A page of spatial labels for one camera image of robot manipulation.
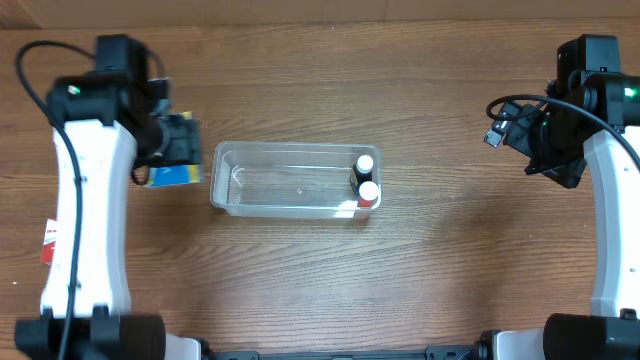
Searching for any blue yellow VapoDrops box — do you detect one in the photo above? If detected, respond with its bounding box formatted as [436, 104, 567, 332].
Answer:
[144, 110, 204, 189]

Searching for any red medicine box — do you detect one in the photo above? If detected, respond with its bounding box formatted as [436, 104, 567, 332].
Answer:
[40, 219, 57, 264]

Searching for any dark bottle white cap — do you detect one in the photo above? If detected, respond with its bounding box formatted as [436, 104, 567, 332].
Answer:
[349, 155, 374, 193]

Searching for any orange tube white cap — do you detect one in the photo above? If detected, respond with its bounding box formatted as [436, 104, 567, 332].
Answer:
[358, 181, 380, 208]

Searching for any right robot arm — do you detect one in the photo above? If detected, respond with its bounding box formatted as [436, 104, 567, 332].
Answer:
[468, 34, 639, 359]

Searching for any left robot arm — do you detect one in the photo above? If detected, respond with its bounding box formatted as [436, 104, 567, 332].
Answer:
[15, 34, 208, 359]

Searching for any clear plastic container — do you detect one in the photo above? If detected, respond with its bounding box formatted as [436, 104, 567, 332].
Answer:
[210, 141, 382, 219]

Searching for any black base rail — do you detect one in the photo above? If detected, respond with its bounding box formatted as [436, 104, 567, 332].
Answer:
[202, 340, 493, 360]

